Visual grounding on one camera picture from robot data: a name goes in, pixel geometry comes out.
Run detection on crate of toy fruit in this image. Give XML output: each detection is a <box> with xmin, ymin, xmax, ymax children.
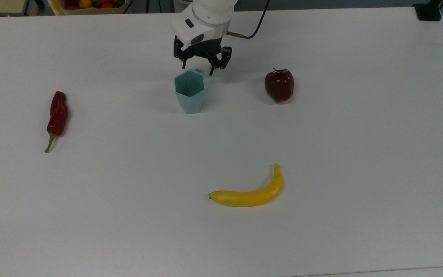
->
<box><xmin>48</xmin><ymin>0</ymin><xmax>130</xmax><ymax>16</ymax></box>

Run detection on dark red apple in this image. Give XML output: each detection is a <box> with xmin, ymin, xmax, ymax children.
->
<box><xmin>265</xmin><ymin>68</ymin><xmax>295</xmax><ymax>103</ymax></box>

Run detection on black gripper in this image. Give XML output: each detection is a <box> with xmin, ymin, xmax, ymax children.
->
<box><xmin>173</xmin><ymin>35</ymin><xmax>233</xmax><ymax>77</ymax></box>

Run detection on teal hexagonal mug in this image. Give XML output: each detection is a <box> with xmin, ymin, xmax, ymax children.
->
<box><xmin>174</xmin><ymin>68</ymin><xmax>207</xmax><ymax>115</ymax></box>

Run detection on yellow banana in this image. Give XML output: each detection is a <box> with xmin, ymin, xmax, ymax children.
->
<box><xmin>208</xmin><ymin>163</ymin><xmax>284</xmax><ymax>208</ymax></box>

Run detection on red chili pepper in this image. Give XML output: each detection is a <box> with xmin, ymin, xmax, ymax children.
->
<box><xmin>44</xmin><ymin>91</ymin><xmax>69</xmax><ymax>153</ymax></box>

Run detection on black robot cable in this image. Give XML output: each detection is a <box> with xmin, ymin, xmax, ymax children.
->
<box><xmin>227</xmin><ymin>0</ymin><xmax>271</xmax><ymax>40</ymax></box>

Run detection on black stand base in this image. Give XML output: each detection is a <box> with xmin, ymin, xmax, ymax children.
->
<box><xmin>413</xmin><ymin>0</ymin><xmax>443</xmax><ymax>22</ymax></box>

